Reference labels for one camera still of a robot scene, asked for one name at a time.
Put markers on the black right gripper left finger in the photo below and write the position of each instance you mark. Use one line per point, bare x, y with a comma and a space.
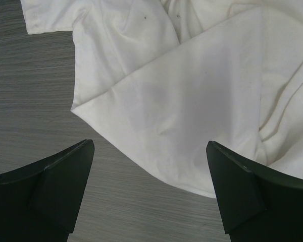
41, 201

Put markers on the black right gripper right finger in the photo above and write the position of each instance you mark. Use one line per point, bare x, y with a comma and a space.
256, 203

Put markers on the white t shirt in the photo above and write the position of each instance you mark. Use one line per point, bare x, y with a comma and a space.
160, 79

